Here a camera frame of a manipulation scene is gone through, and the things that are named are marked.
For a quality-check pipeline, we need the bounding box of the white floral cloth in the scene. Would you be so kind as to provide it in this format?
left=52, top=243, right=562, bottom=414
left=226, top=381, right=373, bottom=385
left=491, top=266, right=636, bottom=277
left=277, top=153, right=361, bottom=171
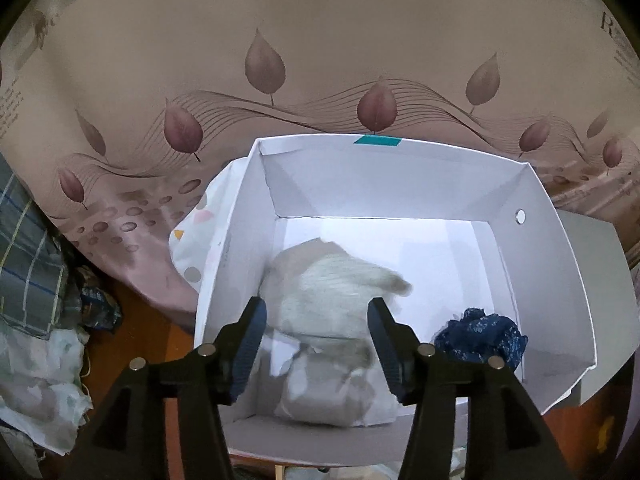
left=0, top=327, right=93, bottom=456

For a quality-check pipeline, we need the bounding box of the white dotted cloth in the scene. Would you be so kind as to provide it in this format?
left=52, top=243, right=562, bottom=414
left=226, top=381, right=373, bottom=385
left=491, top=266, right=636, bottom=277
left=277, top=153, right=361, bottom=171
left=169, top=159, right=251, bottom=296

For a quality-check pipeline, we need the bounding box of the grey plaid quilt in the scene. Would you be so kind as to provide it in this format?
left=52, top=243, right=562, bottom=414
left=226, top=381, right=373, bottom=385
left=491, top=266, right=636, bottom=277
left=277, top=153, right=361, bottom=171
left=0, top=155, right=83, bottom=341

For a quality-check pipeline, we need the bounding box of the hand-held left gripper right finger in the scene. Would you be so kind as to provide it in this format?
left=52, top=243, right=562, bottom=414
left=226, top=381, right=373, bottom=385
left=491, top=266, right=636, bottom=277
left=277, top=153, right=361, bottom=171
left=366, top=297, right=576, bottom=480

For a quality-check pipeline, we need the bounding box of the blue plastic packet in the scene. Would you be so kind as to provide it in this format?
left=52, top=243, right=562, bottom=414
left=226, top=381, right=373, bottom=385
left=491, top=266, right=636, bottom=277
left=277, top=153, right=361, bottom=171
left=75, top=265, right=123, bottom=333

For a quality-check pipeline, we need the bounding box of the grey cabinet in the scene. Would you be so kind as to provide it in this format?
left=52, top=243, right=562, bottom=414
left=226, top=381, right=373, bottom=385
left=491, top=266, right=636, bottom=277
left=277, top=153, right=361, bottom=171
left=555, top=209, right=632, bottom=406

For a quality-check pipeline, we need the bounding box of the white fluffy underwear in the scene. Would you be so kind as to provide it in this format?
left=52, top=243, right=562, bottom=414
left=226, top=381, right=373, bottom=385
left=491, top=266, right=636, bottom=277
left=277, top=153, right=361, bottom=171
left=260, top=237, right=413, bottom=341

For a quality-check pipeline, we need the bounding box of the dark blue underwear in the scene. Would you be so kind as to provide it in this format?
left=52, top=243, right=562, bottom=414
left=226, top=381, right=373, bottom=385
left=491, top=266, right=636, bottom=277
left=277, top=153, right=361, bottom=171
left=434, top=306, right=529, bottom=376

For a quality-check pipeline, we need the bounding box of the white shoe box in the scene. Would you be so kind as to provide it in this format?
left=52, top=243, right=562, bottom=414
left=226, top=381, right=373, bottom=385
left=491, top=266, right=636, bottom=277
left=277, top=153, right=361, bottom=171
left=194, top=134, right=599, bottom=465

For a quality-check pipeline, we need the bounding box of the small yellow object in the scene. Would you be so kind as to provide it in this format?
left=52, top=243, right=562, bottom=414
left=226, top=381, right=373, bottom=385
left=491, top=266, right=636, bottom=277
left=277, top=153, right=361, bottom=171
left=597, top=415, right=618, bottom=453

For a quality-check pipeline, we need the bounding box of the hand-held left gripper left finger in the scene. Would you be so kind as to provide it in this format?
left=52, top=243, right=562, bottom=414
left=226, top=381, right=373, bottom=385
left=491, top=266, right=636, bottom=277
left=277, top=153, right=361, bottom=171
left=60, top=296, right=268, bottom=480

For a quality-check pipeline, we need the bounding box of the wooden nightstand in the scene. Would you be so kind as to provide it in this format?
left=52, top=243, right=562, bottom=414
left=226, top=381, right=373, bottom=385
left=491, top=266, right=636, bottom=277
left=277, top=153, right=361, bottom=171
left=227, top=452, right=401, bottom=473

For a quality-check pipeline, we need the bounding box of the leaf print bed sheet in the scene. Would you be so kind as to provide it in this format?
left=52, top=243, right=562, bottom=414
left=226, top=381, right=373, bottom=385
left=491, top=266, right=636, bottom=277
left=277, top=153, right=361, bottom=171
left=0, top=0, right=640, bottom=336

